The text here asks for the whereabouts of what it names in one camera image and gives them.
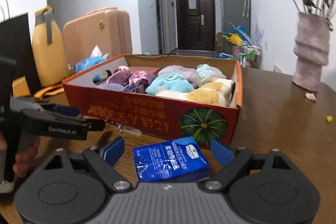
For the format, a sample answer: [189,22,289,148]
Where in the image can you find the blue handkerchief tissue pack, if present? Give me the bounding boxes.
[133,136,211,182]

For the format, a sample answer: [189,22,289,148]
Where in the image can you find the pink satin bow scrunchie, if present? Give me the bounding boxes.
[104,66,157,94]

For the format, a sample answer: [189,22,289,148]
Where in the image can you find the lilac towel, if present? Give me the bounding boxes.
[158,65,202,89]

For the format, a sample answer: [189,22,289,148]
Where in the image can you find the blue fluffy plush toy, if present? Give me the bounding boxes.
[145,72,194,96]

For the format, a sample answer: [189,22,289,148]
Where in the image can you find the purple knitted cloth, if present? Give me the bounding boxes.
[97,83,137,93]

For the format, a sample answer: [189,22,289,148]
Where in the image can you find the pale green soft pouch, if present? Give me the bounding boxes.
[197,64,227,86]

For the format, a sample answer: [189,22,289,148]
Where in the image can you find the person left hand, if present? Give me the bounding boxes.
[13,136,41,178]

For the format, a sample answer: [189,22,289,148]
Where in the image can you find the yellow mug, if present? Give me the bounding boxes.
[13,76,31,98]

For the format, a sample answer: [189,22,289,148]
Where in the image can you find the red cardboard box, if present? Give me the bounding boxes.
[63,55,243,148]

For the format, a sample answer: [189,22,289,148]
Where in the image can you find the orange cloth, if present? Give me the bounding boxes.
[34,84,64,99]

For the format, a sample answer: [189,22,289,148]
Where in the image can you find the yellow thermos jug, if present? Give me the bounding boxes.
[32,6,70,87]

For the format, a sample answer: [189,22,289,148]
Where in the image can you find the black paper bag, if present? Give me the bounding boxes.
[1,8,41,94]

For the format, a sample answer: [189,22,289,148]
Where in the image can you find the blue tissue packet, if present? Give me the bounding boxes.
[75,45,109,73]

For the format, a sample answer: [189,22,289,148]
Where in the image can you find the yellow crumbs on table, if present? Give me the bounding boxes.
[326,115,333,123]

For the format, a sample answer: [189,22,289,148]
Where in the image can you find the pink ribbed suitcase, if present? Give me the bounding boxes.
[63,7,133,66]

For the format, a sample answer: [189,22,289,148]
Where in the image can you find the pinkish ceramic vase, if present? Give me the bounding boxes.
[292,12,332,92]

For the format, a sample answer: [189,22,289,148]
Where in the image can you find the dark entrance door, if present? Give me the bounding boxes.
[176,0,216,51]

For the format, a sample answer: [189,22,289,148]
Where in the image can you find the grey refrigerator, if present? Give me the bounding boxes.
[222,0,251,54]

